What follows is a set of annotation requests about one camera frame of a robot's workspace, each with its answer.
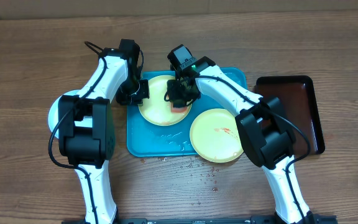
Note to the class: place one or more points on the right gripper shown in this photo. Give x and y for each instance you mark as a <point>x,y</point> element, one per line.
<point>179,98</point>

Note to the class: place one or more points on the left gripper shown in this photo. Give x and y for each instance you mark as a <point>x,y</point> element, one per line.
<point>124,99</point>

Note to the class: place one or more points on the red and grey sponge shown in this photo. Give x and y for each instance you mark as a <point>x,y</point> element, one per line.
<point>179,109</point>

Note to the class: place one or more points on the yellow-green plate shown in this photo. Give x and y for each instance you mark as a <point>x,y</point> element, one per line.
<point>214,136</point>
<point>157,111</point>

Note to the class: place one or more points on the light blue plate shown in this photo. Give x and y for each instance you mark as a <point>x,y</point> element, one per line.
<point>53,112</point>

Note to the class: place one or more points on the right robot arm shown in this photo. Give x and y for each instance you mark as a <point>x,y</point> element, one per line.
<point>266,135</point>

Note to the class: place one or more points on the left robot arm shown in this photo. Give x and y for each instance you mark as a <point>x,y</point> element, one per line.
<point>82,122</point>

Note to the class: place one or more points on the teal plastic tray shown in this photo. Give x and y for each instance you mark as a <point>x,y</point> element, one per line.
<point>145,139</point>

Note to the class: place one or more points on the black rectangular water tray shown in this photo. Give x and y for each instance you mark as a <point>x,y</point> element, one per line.
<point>297,96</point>

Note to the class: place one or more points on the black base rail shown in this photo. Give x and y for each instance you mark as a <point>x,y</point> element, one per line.
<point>258,219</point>

